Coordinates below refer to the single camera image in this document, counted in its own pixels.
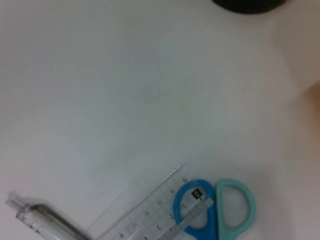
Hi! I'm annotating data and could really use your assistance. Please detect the grey clear pen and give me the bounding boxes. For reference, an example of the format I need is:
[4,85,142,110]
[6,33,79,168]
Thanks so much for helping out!
[5,191,93,240]

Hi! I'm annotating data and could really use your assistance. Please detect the blue scissors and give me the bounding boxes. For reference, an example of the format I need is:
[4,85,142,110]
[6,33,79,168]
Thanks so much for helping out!
[172,177,257,240]

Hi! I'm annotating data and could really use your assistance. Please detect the black mesh pen holder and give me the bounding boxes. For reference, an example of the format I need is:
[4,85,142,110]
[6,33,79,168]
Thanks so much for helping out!
[211,0,286,14]

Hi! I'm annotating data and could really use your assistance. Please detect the clear plastic ruler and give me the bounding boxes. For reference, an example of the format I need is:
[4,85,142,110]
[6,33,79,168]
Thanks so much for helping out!
[85,163,216,240]

